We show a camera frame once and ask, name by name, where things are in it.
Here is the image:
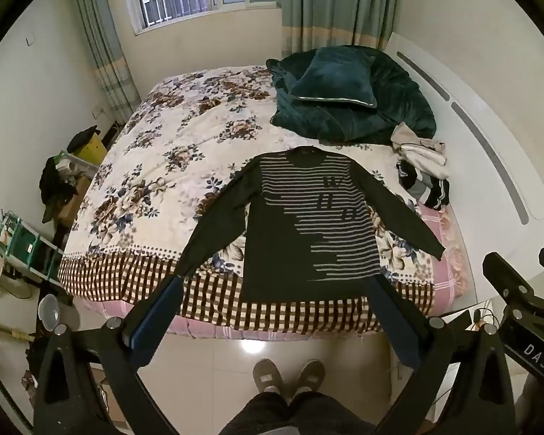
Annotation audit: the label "person's left grey slipper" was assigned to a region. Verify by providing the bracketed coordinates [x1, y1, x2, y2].
[253, 359, 284, 393]

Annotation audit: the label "dark green pillow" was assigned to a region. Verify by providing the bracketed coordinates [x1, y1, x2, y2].
[291, 47, 377, 109]

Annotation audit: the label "black hanging garment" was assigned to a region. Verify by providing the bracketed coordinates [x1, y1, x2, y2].
[39, 156, 78, 223]

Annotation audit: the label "floral checkered bed blanket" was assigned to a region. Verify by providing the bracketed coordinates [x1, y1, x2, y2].
[57, 64, 436, 331]

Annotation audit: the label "person's grey slipper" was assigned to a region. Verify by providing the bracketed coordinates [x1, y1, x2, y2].
[253, 359, 284, 393]
[294, 359, 326, 393]

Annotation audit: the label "white headboard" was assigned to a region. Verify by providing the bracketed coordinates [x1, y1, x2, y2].
[385, 32, 544, 241]

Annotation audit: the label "beige folded clothes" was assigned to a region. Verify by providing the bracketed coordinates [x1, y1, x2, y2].
[390, 122, 449, 179]

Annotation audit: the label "dark green quilt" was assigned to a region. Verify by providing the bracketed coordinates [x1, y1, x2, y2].
[267, 45, 437, 143]

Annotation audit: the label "person's left leg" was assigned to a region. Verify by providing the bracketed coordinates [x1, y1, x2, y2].
[220, 390, 295, 435]

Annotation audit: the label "green beige curtain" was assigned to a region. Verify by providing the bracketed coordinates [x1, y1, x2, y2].
[281, 0, 400, 59]
[70, 0, 141, 123]

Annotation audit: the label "person's right grey slipper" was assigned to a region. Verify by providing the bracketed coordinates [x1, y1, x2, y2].
[294, 359, 326, 393]

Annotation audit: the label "dark striped sweater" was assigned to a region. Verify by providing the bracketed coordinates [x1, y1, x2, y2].
[174, 146, 446, 303]

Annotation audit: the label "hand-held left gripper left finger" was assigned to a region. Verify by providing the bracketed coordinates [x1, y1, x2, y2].
[33, 275, 185, 435]

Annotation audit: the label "black white striped clothing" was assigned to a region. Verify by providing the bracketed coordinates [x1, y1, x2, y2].
[398, 161, 450, 209]

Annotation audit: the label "person's right leg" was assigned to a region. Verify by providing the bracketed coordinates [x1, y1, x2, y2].
[288, 390, 377, 435]

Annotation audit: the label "golden stick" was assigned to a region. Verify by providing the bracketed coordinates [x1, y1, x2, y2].
[0, 316, 37, 343]

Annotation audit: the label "person's leg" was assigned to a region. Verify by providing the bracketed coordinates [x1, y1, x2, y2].
[288, 390, 377, 435]
[220, 390, 295, 435]

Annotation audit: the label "clear plastic bowl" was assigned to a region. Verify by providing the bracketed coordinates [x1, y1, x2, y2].
[38, 294, 61, 331]

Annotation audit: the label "yellow box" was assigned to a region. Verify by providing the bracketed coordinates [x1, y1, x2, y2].
[68, 129, 108, 164]

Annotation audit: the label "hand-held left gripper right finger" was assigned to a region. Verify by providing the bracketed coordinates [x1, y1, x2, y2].
[367, 276, 516, 435]

